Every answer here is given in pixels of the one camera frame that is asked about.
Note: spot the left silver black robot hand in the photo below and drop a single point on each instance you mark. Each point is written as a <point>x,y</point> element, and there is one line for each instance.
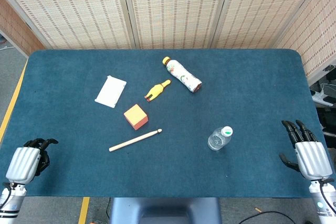
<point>22,162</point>

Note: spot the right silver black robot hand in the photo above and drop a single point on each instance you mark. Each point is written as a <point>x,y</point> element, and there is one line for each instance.
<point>311,159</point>

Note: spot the transparent water bottle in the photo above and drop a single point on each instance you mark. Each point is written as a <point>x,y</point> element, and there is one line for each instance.
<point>218,140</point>

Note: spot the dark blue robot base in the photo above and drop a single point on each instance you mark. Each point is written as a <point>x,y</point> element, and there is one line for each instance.
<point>165,212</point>

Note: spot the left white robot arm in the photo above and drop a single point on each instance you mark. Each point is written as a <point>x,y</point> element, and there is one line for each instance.
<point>11,197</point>

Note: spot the yellow-capped tea bottle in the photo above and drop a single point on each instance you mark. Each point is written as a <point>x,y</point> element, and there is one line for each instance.
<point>182,75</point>

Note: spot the black equipment box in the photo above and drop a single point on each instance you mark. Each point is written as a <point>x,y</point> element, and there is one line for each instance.
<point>326,117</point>

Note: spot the white power strip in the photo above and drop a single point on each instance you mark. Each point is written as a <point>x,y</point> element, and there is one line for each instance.
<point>320,97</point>

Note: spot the white plastic tray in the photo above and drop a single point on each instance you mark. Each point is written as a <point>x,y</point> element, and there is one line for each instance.
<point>110,91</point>

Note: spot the wooden drumstick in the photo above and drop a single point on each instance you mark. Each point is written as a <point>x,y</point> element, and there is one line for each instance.
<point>134,140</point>

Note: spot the orange cube block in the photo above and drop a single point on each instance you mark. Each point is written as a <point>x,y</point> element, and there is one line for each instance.
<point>135,116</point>

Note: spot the blue table cloth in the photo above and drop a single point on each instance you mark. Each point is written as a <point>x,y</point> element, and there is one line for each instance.
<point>183,169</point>

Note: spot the yellow rubber chicken toy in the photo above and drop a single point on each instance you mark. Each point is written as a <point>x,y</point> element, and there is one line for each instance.
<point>156,91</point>

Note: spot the bamboo folding screen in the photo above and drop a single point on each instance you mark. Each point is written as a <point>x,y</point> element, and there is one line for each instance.
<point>173,9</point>

